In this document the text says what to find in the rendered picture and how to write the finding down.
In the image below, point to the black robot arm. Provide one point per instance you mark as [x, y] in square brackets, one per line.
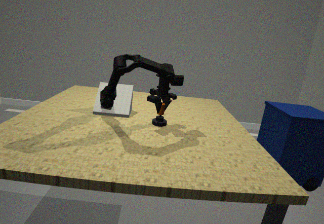
[164, 71]

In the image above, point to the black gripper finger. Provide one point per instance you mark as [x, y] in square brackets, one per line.
[167, 102]
[158, 106]

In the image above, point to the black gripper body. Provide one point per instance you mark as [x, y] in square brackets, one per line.
[162, 94]

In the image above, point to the orange knob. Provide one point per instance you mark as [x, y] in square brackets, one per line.
[162, 110]

